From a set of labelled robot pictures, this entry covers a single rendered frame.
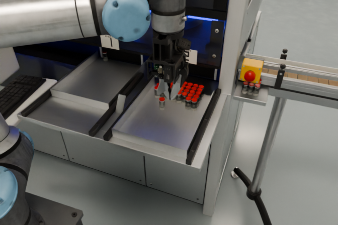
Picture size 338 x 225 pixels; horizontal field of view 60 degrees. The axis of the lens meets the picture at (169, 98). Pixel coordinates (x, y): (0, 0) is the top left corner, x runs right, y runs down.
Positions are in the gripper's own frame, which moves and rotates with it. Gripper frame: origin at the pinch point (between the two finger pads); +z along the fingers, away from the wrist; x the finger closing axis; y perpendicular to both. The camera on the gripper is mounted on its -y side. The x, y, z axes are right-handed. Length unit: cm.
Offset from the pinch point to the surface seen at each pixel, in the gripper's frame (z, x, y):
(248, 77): 9.9, 17.6, -32.1
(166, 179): 88, -16, -36
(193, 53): 6.1, -4.3, -35.5
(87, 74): 21, -50, -28
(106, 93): 21.4, -34.6, -19.0
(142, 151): 21.8, -8.2, 4.3
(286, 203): 110, 52, -61
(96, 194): 110, -59, -25
